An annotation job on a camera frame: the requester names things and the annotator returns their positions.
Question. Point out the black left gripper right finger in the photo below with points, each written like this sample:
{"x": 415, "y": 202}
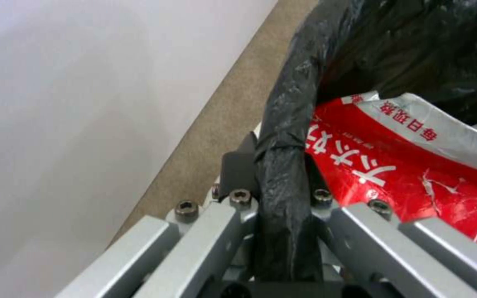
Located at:
{"x": 387, "y": 248}

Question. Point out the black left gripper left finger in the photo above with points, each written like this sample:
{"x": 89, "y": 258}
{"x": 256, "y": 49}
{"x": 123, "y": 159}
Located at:
{"x": 199, "y": 242}

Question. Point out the trash bin with black liner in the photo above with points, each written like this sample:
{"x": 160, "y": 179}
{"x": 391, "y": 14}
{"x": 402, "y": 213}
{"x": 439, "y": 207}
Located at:
{"x": 282, "y": 192}

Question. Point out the red and white crumpled carton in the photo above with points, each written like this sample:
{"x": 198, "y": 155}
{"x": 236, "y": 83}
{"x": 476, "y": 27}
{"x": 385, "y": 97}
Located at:
{"x": 387, "y": 155}

